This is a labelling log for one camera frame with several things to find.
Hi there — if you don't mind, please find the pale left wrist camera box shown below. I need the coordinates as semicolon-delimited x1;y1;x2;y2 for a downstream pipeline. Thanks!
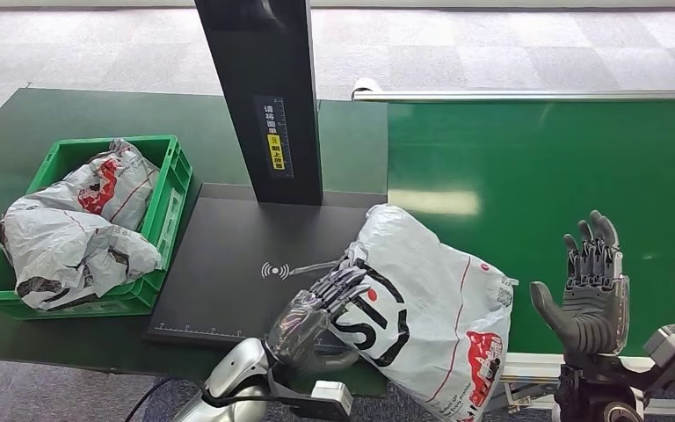
311;380;355;418

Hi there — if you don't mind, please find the crumpled white courier bag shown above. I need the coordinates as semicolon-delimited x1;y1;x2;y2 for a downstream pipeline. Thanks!
0;207;164;311

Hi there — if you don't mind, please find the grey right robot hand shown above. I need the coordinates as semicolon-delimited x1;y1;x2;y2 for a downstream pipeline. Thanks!
529;210;631;356

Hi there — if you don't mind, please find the silver conveyor side rail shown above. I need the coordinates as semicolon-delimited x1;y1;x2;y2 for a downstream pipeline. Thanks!
352;78;675;105
499;351;675;391

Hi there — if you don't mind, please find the green plastic crate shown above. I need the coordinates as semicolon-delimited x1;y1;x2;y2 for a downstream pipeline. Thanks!
0;135;194;320

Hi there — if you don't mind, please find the black scanner machine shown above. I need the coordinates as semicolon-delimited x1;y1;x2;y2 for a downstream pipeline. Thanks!
143;0;388;353

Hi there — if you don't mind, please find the black yellow column label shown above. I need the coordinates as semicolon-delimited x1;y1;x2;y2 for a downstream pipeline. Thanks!
252;96;295;180

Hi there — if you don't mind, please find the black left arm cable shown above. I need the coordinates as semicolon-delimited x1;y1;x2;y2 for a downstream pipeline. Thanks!
123;378;171;422

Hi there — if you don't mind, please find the green conveyor belt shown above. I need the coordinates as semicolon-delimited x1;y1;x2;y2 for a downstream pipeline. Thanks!
387;99;675;358

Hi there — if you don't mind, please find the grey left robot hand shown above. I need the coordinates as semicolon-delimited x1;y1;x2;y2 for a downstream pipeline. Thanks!
266;266;372;374

